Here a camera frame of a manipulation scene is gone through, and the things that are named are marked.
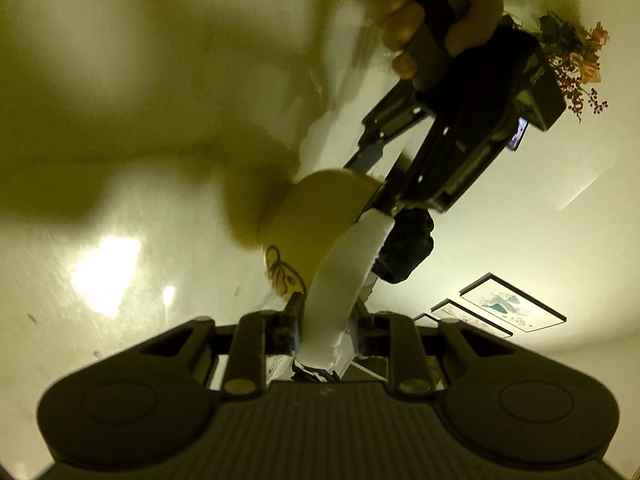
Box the smartphone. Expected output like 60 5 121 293
505 117 530 152

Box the dried flower bouquet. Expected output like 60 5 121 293
539 9 610 124

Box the white sponge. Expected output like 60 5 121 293
295 210 396 369

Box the person's left hand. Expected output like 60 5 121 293
352 0 505 80

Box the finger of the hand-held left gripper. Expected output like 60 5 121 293
367 180 418 217
344 147 401 183

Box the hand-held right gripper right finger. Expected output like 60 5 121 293
350 311 543 397

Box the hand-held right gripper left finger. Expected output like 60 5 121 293
127 292 306 399

